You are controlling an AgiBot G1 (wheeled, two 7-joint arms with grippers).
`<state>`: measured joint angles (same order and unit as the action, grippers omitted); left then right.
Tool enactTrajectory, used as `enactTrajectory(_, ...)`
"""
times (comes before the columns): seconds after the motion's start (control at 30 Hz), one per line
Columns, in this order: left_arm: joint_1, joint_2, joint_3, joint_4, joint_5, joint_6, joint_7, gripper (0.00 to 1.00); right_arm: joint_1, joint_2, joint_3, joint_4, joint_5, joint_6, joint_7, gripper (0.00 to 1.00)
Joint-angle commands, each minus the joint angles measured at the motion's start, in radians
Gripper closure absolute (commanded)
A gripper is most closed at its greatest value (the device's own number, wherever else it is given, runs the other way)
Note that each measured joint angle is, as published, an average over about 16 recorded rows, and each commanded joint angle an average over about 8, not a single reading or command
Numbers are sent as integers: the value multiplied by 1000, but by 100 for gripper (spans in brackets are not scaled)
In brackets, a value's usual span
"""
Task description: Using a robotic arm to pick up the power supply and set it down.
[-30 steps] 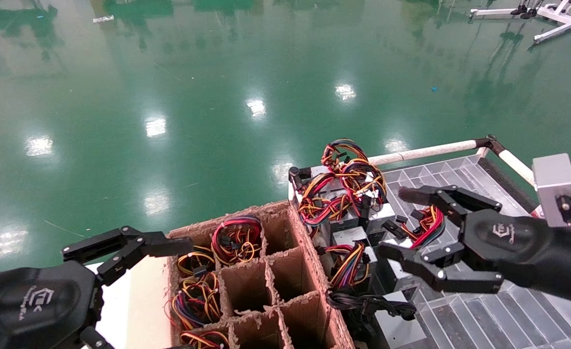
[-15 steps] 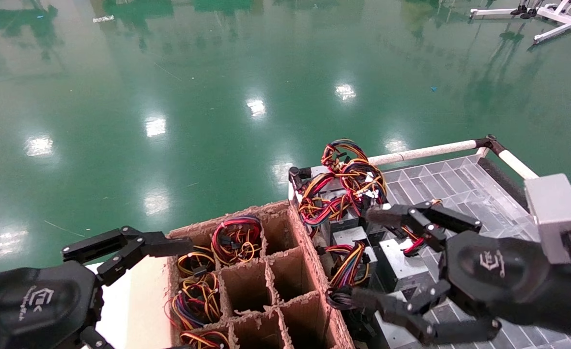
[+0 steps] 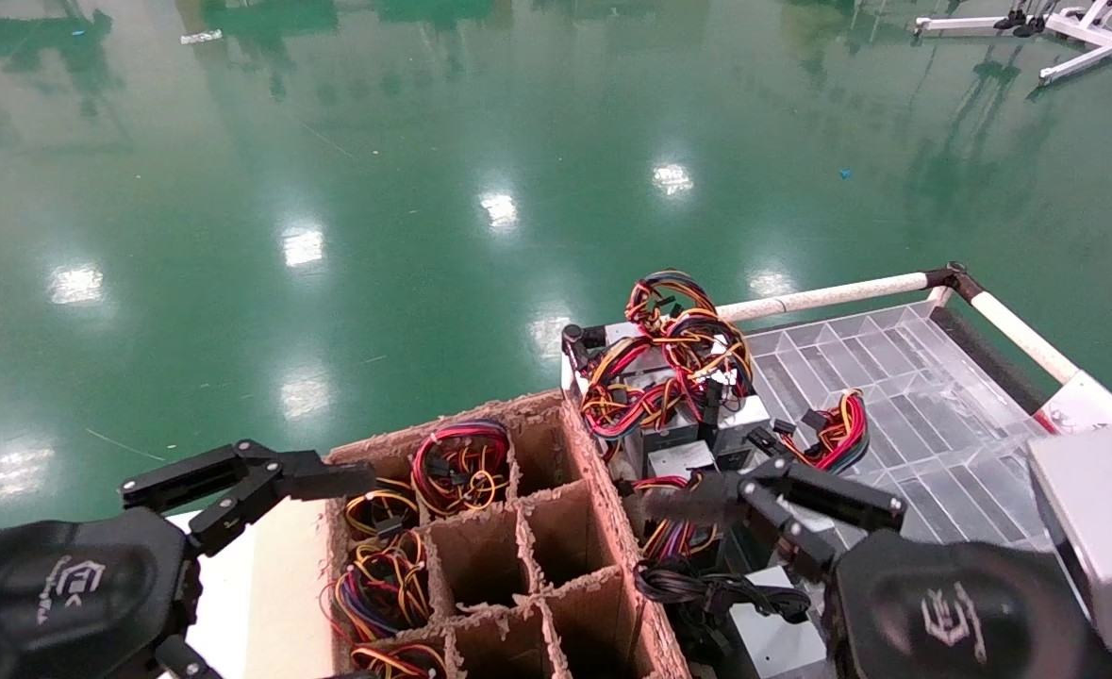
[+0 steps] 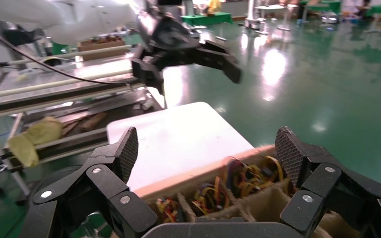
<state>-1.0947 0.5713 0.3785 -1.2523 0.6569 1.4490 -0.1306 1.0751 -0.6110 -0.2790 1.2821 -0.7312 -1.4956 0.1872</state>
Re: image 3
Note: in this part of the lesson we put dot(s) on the black pipe corner joint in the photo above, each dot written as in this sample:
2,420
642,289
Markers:
576,341
954,280

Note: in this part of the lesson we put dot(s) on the grey metal power supply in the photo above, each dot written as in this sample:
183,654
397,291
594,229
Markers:
683,459
749,415
777,641

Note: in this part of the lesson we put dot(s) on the white flat board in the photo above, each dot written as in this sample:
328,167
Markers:
273,594

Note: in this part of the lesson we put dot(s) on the brown cardboard divider box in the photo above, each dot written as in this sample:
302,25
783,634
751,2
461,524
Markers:
480,566

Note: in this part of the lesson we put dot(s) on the white cart pipe rail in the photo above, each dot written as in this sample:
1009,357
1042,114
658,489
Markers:
1022,335
829,297

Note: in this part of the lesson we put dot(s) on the white panel with red mark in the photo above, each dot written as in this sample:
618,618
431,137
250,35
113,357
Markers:
1098,401

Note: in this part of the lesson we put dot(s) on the black cart edge strip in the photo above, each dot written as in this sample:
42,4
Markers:
985,358

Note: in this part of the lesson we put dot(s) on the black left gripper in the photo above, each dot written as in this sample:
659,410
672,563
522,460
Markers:
65,594

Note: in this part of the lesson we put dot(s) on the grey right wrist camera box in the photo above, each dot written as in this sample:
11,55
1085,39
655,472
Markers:
1098,538

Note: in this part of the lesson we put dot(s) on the white floor stand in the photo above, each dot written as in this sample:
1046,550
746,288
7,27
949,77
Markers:
1084,26

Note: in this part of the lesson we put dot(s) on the clear acrylic divider tray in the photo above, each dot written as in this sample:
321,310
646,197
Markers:
914,405

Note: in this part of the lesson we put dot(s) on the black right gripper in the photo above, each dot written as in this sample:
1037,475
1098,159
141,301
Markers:
952,613

